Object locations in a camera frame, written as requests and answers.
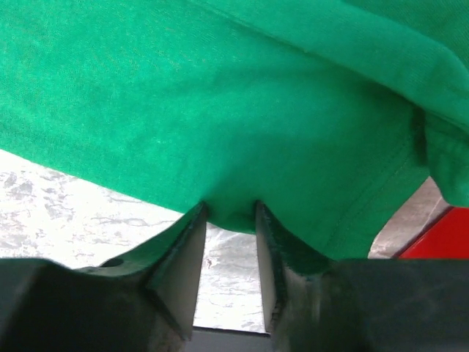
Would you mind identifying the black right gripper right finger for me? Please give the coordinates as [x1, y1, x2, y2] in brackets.
[255, 201, 330, 334]

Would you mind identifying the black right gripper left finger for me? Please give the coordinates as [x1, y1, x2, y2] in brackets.
[73, 201, 209, 340]

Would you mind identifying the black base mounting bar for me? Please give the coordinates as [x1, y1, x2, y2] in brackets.
[184, 327, 273, 352]

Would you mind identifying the green t shirt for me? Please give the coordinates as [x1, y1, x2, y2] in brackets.
[1, 1, 468, 259]

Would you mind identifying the red plastic bin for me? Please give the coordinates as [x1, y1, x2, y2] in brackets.
[394, 208, 468, 260]

